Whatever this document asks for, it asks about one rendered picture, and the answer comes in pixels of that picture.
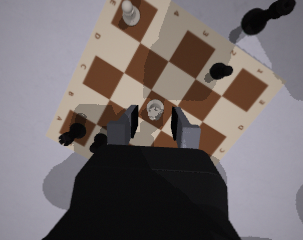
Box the white pawn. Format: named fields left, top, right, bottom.
left=121, top=0, right=140, bottom=26

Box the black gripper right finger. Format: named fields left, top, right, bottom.
left=171, top=107, right=201, bottom=149

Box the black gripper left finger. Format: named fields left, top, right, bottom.
left=107, top=105, right=139, bottom=145

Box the brown and cream chessboard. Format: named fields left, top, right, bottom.
left=46, top=0, right=287, bottom=166

